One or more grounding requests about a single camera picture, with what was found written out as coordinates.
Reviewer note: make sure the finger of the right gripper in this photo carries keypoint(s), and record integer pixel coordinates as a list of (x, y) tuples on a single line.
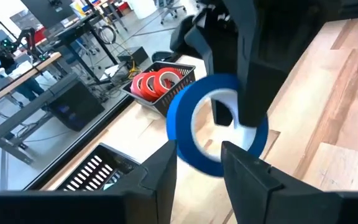
[(222, 113), (259, 77)]

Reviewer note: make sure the black metal table frame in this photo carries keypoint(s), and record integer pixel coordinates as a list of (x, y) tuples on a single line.
[(73, 152)]

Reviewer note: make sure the black computer case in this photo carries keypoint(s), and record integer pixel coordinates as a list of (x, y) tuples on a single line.
[(76, 105)]

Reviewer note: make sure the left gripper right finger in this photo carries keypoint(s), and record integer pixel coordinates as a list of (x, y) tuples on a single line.
[(259, 193)]

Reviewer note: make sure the blue tape roll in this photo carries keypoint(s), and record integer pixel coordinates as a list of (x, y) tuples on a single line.
[(182, 124)]

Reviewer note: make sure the wood top desk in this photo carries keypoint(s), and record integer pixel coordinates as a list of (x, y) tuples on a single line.
[(20, 79)]

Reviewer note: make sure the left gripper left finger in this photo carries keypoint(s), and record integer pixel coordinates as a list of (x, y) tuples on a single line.
[(154, 186)]

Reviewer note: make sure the black desk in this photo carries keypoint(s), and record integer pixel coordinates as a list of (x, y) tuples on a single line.
[(79, 29)]

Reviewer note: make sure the red tape roll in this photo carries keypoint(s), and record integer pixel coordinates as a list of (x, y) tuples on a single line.
[(144, 91), (158, 84)]

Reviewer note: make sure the small black box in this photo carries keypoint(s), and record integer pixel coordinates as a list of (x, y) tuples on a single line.
[(134, 55)]

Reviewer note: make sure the black computer monitor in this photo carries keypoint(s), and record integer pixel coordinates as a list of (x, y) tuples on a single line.
[(47, 11)]

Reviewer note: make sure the black slotted plastic basket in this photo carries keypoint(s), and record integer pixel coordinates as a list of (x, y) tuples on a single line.
[(120, 161), (172, 96)]

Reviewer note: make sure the pink tape roll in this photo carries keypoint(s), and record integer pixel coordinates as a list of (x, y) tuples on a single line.
[(134, 87)]

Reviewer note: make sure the grey office chair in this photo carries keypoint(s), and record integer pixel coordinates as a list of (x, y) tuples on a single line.
[(171, 9)]

